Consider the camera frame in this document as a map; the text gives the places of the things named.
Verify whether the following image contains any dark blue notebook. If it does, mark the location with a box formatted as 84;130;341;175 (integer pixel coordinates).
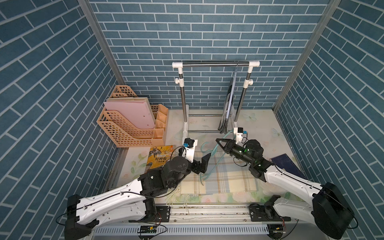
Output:
271;154;307;180

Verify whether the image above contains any pastel plaid scarf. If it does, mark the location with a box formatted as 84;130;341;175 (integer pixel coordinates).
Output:
166;152;260;204

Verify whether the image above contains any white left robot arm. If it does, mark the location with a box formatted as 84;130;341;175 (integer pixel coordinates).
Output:
64;154;211;240

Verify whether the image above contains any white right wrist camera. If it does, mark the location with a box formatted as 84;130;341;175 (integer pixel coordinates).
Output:
233;127;248;144

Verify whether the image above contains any orange plastic file organizer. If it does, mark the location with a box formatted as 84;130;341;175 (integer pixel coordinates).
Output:
97;85;169;148

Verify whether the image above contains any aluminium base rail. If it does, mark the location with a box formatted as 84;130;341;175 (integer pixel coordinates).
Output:
89;203;289;238

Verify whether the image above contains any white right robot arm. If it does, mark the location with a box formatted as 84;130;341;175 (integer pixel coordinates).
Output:
216;139;356;240

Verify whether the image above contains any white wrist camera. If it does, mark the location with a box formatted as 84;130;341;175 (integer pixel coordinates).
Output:
179;138;198;163
233;127;248;144

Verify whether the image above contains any yellow comic book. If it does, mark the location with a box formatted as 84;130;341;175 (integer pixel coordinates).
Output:
145;145;174;172

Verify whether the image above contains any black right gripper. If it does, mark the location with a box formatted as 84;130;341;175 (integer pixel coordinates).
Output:
216;138;254;167

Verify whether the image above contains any white steel clothes rack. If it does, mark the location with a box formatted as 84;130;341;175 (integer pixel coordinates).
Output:
172;61;261;140

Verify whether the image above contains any green clothes hanger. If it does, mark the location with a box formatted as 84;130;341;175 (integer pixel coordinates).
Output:
199;142;225;185

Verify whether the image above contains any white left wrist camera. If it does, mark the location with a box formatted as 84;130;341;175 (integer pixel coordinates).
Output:
179;138;198;163

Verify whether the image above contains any light blue clothes hanger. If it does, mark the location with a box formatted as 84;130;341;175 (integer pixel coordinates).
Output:
226;61;239;130

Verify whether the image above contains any black white checkered scarf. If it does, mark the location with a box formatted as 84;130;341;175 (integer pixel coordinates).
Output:
218;77;236;134

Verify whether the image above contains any pink pressure file folder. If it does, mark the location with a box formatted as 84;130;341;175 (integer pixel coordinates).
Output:
104;100;156;130

